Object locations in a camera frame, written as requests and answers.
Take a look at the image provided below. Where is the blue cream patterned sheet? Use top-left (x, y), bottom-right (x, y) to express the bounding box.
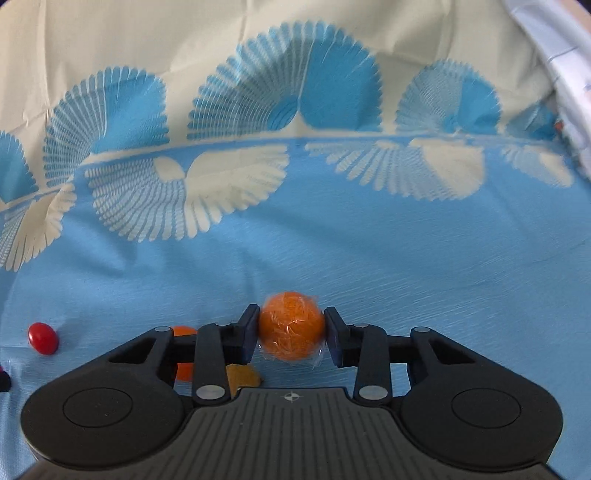
top-left (1, 1), bottom-right (590, 479)

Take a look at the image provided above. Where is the light printed cloth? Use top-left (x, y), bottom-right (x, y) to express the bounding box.
top-left (504, 1), bottom-right (590, 176)

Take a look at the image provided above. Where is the red cherry tomato upper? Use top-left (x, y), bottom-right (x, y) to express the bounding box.
top-left (27, 322), bottom-right (59, 356)

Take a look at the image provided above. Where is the orange tangerine cluster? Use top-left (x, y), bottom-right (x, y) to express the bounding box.
top-left (257, 291), bottom-right (328, 368)
top-left (172, 326), bottom-right (197, 383)

